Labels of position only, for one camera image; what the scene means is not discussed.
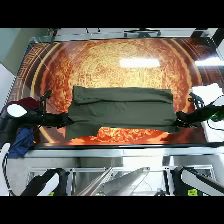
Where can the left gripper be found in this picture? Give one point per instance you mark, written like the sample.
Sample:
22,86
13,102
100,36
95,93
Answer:
65,120

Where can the olive green T-shirt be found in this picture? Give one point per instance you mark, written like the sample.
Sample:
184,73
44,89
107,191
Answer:
123,108

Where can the blue garment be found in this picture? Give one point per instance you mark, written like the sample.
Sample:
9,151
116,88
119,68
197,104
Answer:
21,141

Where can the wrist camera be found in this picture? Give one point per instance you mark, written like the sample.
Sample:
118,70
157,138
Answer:
197,100
44,100

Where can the white garment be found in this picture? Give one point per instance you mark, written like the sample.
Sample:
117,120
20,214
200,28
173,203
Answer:
208,91

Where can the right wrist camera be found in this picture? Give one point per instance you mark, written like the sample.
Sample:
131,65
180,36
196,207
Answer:
197,100

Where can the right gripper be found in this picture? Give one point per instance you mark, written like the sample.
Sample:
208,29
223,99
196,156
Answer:
182,120

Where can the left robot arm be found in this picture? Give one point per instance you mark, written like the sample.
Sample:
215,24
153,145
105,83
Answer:
36,118

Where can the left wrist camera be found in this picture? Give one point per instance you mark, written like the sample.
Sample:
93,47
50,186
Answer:
44,100

